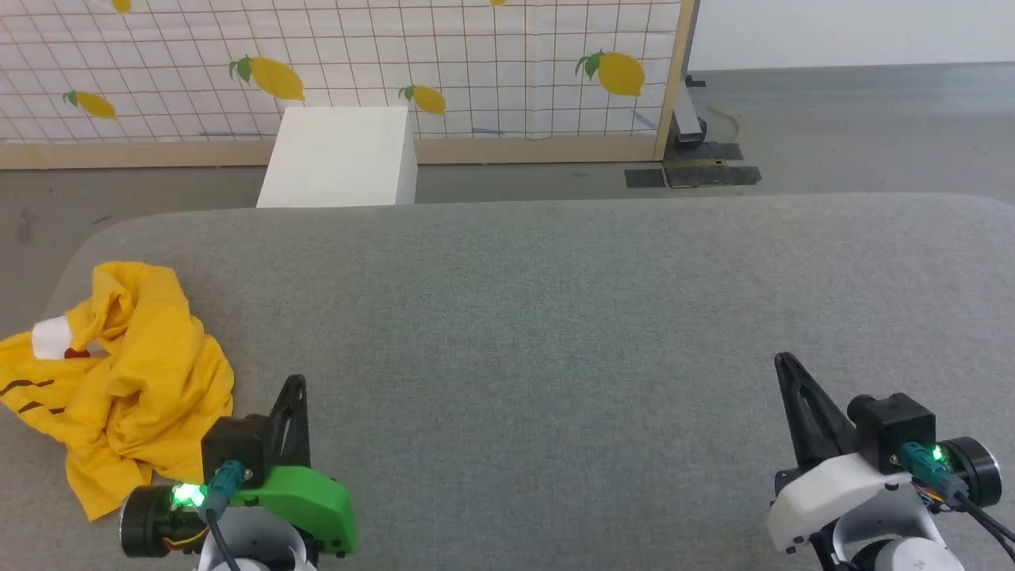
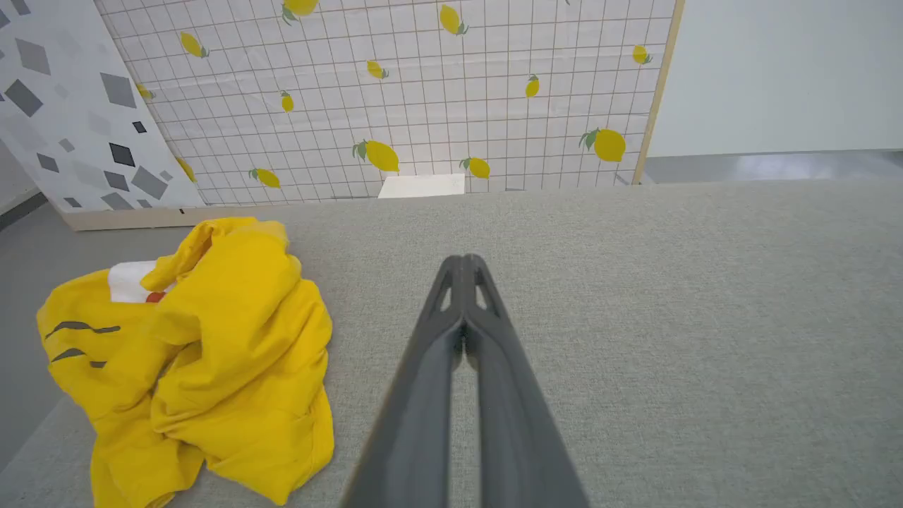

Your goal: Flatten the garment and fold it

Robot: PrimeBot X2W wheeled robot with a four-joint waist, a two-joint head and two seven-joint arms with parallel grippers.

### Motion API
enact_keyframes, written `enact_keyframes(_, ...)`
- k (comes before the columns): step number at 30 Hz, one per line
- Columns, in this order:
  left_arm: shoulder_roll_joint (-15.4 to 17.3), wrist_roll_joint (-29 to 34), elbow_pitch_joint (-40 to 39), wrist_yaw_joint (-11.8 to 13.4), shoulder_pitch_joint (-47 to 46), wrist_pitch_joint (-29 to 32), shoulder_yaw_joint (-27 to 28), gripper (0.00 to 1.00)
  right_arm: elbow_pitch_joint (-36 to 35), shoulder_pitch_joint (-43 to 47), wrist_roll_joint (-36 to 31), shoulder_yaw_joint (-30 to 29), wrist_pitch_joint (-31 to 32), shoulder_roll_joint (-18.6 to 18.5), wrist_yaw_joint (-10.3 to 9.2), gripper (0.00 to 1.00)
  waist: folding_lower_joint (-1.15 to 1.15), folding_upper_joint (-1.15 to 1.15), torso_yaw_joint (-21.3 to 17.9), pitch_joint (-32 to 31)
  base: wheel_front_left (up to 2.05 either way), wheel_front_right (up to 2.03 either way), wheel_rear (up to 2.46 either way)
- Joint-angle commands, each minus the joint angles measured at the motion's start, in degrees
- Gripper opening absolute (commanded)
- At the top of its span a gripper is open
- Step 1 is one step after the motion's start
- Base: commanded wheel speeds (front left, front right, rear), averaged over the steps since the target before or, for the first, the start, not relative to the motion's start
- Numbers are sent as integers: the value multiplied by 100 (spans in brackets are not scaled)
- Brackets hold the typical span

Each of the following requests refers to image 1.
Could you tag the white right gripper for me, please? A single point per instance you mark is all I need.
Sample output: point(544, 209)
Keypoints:
point(825, 492)

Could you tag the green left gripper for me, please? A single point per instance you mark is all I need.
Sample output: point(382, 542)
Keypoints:
point(309, 500)

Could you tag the yellow printed T-shirt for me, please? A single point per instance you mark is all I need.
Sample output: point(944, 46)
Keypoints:
point(143, 373)

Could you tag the grey fabric sofa cushion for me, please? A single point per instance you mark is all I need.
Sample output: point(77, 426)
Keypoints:
point(539, 333)

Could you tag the white rectangular box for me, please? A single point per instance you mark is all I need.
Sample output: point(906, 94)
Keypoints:
point(341, 159)

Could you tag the large black floor mat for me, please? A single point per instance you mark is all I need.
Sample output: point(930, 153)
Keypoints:
point(714, 170)

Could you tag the small black floor mat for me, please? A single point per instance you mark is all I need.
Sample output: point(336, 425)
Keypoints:
point(645, 178)

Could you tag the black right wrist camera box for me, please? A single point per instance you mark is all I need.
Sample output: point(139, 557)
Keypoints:
point(896, 424)

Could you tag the grey metal frame foot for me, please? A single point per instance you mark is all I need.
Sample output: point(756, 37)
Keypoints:
point(687, 119)

